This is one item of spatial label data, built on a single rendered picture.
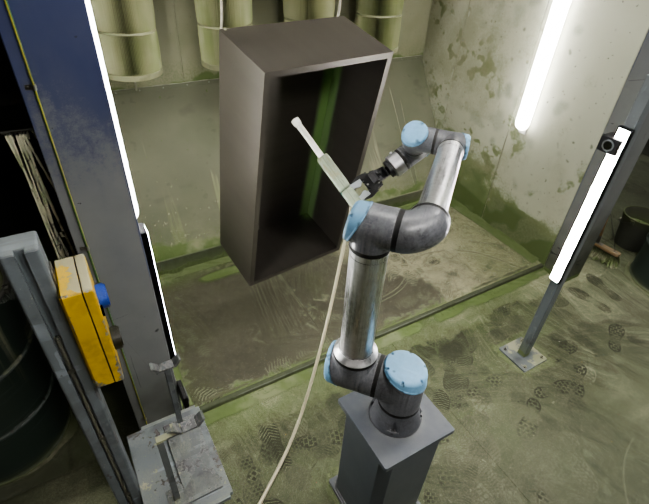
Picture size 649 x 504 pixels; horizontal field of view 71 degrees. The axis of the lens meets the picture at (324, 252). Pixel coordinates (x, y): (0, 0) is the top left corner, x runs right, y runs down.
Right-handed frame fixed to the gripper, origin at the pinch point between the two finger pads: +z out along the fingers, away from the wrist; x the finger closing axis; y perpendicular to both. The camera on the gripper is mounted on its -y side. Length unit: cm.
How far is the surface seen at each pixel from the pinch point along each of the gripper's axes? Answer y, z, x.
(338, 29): 18, -39, 61
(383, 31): 144, -91, 90
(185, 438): -43, 84, -33
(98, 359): -91, 61, -4
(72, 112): -69, 44, 51
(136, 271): -37, 69, 18
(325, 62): -6, -23, 45
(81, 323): -97, 56, 3
